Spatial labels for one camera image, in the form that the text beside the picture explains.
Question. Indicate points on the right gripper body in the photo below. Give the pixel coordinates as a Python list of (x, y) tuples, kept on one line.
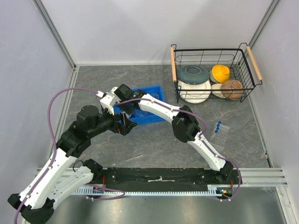
[(124, 107)]

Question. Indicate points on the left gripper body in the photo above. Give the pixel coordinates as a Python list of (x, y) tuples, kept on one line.
[(117, 126)]

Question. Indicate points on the blue plastic divided bin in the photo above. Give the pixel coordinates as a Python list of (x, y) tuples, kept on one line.
[(155, 107)]

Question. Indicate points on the small glass beaker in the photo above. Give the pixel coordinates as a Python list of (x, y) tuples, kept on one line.
[(141, 113)]

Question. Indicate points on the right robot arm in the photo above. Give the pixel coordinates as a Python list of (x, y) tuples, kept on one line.
[(184, 125)]

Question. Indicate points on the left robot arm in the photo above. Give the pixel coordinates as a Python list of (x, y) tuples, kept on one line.
[(38, 201)]

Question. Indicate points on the white ceramic plate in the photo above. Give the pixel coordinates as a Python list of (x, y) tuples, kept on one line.
[(194, 93)]

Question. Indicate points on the dark teal ceramic bowl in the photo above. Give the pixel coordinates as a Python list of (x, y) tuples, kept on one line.
[(192, 74)]

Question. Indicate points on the clear acrylic tube rack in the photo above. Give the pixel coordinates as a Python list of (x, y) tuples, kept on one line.
[(219, 137)]

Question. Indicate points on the speckled white bowl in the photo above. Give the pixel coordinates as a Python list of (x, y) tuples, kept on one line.
[(216, 90)]

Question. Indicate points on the yellow ribbed bowl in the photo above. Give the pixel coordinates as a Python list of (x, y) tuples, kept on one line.
[(219, 73)]

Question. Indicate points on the brown clay cup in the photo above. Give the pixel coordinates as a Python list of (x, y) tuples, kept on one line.
[(232, 89)]

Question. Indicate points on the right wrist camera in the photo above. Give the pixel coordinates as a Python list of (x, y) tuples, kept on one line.
[(113, 91)]

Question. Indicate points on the black wire basket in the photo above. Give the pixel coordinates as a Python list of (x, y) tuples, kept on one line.
[(240, 60)]

